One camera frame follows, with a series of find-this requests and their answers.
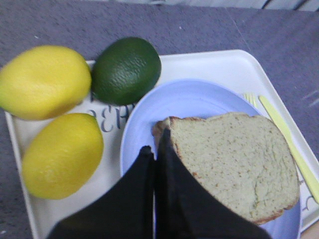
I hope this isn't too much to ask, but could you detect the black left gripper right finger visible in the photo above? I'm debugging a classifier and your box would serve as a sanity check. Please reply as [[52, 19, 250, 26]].
[[155, 129, 270, 239]]

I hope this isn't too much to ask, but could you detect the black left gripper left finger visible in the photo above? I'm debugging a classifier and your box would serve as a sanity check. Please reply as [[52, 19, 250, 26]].
[[48, 146, 155, 239]]

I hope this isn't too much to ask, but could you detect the bread slice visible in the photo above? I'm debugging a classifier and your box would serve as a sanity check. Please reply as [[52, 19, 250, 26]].
[[152, 112, 300, 225]]

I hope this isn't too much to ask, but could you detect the light blue round plate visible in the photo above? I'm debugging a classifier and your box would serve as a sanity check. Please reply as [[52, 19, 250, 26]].
[[120, 79, 301, 239]]

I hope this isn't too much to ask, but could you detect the front yellow lemon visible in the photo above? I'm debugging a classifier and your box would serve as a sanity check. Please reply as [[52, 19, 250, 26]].
[[22, 113, 104, 200]]

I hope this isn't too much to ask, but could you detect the yellow lemon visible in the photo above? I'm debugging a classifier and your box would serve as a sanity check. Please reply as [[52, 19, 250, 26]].
[[22, 113, 104, 200], [0, 45, 92, 120]]

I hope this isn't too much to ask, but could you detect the yellow plastic knife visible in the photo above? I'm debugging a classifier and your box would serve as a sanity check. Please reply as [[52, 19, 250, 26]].
[[258, 96, 319, 203]]

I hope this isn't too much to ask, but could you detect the yellow plastic fork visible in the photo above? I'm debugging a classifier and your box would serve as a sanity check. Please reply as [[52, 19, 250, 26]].
[[243, 93, 258, 109]]

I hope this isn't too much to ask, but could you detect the green lime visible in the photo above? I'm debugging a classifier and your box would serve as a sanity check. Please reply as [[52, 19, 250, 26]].
[[91, 37, 161, 106]]

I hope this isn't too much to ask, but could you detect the rear yellow lemon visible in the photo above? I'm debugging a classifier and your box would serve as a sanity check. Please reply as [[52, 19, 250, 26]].
[[0, 45, 92, 120]]

